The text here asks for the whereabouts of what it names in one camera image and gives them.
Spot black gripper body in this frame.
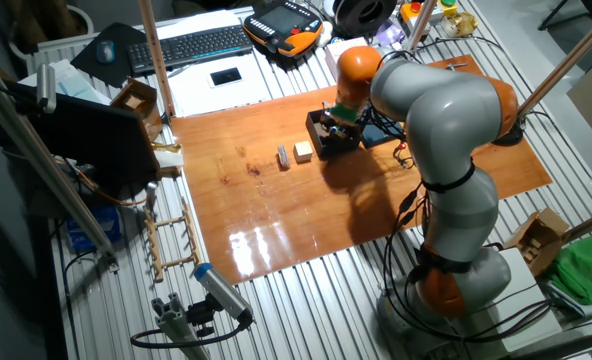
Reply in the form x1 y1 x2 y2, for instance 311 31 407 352
321 107 363 136

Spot black gift box lid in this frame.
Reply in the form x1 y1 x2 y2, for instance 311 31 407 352
360 119 406 150

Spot plain wooden cube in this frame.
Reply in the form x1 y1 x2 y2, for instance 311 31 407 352
293 140 315 164

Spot black gift box base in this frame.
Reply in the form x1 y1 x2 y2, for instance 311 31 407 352
305 108 365 160

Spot pink gift box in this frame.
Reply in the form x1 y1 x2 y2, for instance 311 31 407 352
324 37 370 79

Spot yellow emergency stop box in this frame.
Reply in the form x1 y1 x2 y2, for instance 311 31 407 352
399 1 426 26

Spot green button box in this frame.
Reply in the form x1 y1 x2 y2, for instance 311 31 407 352
438 0 460 20

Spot white box gold ribbon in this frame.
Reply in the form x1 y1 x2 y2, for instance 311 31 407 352
150 141 186 180

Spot open cardboard box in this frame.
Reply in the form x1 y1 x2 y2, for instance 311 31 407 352
109 78 165 144
503 207 572 279

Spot white base box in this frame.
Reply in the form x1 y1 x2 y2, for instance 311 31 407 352
450 247 565 354

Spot wooden board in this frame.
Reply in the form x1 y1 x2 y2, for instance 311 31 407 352
169 53 553 286

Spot white paper sheet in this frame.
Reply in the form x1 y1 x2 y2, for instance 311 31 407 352
168 52 275 119

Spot purple plastic bag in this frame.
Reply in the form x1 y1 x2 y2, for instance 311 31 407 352
374 19 407 47

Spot black filament spool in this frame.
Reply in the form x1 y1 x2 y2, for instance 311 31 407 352
331 0 398 39

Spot black orange teach pendant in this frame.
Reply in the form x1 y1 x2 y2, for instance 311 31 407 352
242 0 325 59

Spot white smartphone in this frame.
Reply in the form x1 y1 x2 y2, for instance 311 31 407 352
206 66 245 89

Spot golden glass ornament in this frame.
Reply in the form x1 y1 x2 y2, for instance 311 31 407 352
440 10 480 39

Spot black keyboard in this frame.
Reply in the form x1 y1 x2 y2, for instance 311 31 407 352
126 24 255 77

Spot black screw clamp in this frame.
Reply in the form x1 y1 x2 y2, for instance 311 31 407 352
445 60 527 147

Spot silver metal cylinder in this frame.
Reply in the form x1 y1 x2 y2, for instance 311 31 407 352
144 180 160 214

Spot wooden rack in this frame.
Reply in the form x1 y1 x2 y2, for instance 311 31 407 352
143 197 202 284

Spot blue computer mouse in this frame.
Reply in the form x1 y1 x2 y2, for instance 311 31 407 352
95 39 116 65

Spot black monitor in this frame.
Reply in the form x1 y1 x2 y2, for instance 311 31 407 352
0 82 162 199

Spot aluminium profile piece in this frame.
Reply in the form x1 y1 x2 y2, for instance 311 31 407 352
150 292 212 360

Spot blue packet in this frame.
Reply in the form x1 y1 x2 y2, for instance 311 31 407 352
65 204 125 254

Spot black mouse pad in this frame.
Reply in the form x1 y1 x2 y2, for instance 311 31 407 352
69 22 150 89

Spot light blue papers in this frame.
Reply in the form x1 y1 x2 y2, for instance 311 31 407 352
18 58 112 106

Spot white round bin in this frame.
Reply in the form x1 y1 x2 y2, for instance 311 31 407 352
6 3 96 64

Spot green cloth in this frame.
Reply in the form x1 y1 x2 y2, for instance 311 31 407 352
545 227 592 306

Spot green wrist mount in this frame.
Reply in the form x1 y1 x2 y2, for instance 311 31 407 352
330 102 362 125

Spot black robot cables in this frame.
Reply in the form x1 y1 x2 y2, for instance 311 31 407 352
363 97 567 346

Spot wooden frame post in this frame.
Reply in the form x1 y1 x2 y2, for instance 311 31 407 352
404 0 438 54
138 0 177 121
516 2 592 119

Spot silver camera blue cap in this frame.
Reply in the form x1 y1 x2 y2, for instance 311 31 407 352
193 262 256 329

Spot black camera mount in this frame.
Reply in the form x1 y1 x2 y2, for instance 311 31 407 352
185 294 222 339

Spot orange cable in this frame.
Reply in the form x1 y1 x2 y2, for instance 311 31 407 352
68 157 150 207

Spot black camera cable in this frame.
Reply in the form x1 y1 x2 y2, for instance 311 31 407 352
129 319 250 350

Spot aluminium frame beam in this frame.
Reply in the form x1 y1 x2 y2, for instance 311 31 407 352
0 69 120 271

